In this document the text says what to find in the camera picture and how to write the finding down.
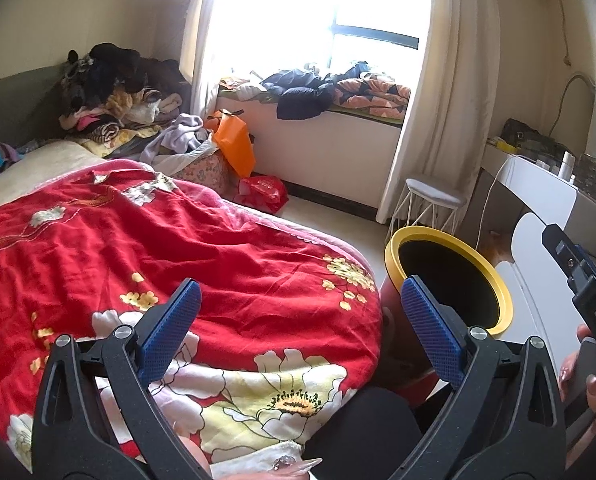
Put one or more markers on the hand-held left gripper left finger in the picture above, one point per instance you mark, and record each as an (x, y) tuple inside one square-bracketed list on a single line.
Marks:
[(170, 330)]

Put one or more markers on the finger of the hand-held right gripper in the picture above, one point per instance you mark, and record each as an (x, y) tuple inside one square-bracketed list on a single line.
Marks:
[(565, 257)]

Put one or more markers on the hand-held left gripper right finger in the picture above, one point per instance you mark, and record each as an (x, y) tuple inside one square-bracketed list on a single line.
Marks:
[(430, 330)]

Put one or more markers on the yellow-rimmed trash bin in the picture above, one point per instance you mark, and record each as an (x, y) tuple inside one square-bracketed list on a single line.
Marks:
[(453, 270)]

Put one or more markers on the person's right hand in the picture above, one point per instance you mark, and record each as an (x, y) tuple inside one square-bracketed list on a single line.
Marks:
[(568, 380)]

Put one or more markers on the white chest of drawers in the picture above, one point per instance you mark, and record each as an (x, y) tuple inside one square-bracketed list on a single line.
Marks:
[(533, 270)]

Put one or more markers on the white dressing table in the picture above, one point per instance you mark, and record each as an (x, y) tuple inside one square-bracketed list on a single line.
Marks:
[(543, 185)]

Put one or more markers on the red floral blanket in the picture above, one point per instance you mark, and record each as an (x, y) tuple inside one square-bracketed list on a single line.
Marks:
[(178, 240)]

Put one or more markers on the white bottle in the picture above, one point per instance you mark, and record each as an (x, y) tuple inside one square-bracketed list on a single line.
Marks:
[(566, 165)]

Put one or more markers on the black bag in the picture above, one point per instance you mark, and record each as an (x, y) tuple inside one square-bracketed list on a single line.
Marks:
[(533, 137)]

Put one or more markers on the yellow flat item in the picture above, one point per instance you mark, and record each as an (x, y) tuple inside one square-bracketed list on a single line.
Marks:
[(506, 146)]

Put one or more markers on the floral fabric basket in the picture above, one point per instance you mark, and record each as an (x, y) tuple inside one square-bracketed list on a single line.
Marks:
[(205, 172)]

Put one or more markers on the red plastic bag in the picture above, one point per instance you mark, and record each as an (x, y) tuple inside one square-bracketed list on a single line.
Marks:
[(260, 192)]

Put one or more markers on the lavender grey garment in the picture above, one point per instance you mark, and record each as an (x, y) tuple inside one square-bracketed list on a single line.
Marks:
[(178, 135)]

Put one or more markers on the orange bag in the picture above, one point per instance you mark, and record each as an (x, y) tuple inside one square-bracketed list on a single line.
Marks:
[(235, 142)]

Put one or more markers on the beige bed sheet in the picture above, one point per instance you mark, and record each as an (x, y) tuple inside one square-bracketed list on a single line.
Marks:
[(38, 170)]

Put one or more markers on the wide cream curtain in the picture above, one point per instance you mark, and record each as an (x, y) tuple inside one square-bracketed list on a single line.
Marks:
[(443, 85)]

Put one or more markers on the orange patterned quilt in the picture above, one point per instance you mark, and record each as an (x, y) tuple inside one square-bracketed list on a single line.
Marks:
[(373, 92)]

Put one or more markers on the red patterned cloth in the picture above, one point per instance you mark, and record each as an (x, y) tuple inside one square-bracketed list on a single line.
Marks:
[(235, 85)]

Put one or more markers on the dark puffer jacket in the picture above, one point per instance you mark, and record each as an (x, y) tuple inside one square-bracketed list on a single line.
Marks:
[(298, 95)]

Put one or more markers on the pile of clothes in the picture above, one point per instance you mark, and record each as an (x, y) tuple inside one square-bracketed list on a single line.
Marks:
[(108, 70)]

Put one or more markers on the padded headboard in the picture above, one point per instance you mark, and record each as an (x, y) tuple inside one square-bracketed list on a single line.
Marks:
[(13, 105)]

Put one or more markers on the narrow cream curtain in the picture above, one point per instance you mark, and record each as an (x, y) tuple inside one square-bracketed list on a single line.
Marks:
[(198, 35)]

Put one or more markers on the window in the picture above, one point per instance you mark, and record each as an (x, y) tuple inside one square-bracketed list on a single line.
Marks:
[(318, 10)]

